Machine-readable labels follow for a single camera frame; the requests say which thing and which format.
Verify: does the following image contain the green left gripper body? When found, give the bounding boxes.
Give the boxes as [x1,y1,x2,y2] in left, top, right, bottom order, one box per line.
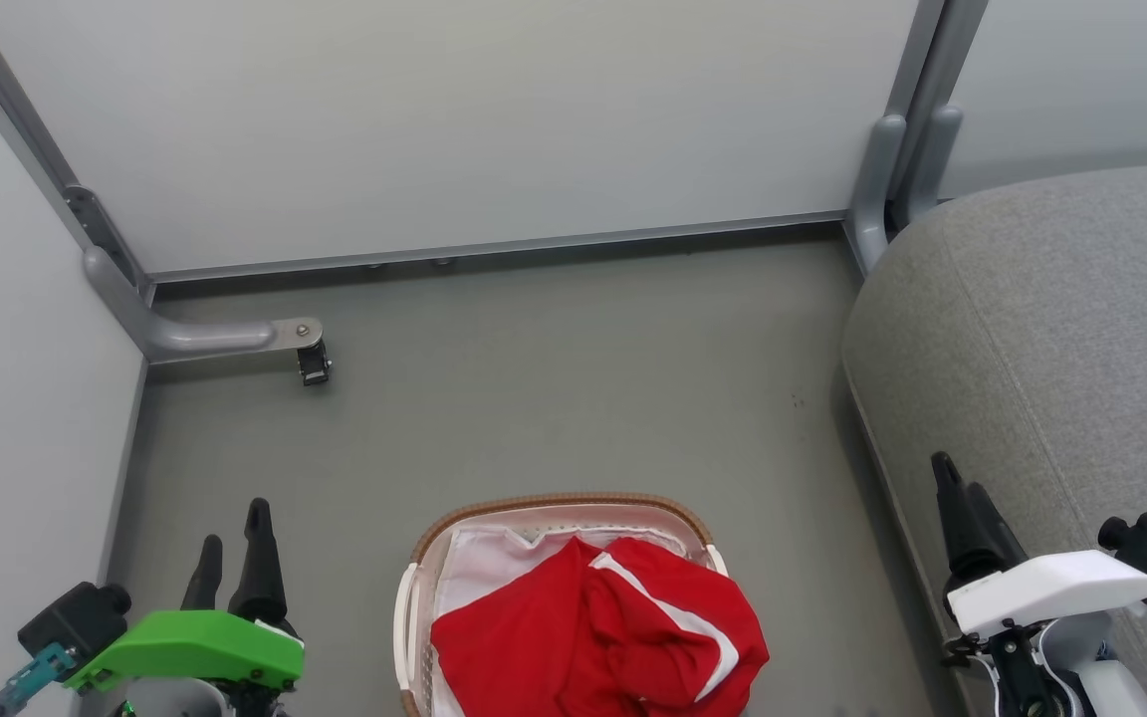
[64,609,306,695]

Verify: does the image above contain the grey partition bottom rail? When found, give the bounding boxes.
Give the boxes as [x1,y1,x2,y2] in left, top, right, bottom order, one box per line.
[150,211,848,285]

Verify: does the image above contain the long grey partition foot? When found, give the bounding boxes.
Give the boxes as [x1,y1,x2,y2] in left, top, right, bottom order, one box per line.
[84,247,324,364]

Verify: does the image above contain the red white garment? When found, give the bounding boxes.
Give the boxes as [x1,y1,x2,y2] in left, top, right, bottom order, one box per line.
[431,536,770,717]

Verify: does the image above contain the white laundry basket brown rim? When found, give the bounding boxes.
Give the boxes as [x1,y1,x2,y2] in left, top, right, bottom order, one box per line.
[394,493,734,717]

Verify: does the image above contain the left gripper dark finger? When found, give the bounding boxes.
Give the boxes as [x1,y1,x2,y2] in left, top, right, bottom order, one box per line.
[227,498,288,626]
[180,535,224,610]

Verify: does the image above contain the left teal cable connector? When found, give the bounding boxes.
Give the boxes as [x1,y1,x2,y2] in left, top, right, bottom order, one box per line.
[0,642,77,713]

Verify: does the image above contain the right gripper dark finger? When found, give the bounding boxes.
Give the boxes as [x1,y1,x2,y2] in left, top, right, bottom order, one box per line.
[932,451,988,589]
[967,483,1028,571]

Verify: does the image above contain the white cloth in basket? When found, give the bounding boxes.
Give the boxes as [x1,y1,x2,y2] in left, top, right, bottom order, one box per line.
[432,518,709,717]

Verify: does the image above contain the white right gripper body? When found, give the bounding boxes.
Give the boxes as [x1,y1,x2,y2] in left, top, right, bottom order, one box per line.
[947,551,1147,638]

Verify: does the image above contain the grey fabric sofa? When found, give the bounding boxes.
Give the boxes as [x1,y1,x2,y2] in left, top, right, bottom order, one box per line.
[840,162,1147,717]

